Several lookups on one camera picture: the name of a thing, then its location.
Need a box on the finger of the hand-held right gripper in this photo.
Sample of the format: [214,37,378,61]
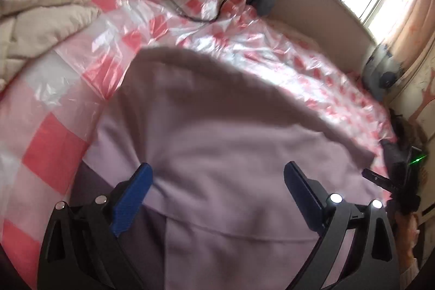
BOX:
[362,168,396,192]

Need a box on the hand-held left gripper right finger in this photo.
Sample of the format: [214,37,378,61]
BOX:
[284,161,398,290]

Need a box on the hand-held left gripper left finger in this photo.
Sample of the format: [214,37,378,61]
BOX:
[37,162,153,290]

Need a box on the lilac and purple garment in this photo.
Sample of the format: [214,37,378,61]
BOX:
[70,46,391,290]

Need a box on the person's right forearm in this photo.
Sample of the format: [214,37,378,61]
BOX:
[398,258,422,290]

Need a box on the person's right hand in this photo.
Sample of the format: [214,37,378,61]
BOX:
[396,210,421,265]

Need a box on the brown fuzzy cloth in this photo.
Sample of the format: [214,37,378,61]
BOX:
[387,108,429,158]

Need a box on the pink white checkered plastic sheet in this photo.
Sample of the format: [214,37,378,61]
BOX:
[0,0,398,287]

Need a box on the pink curtain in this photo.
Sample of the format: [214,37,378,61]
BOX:
[382,0,435,80]

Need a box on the cream quilted blanket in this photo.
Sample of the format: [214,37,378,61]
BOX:
[0,0,102,90]

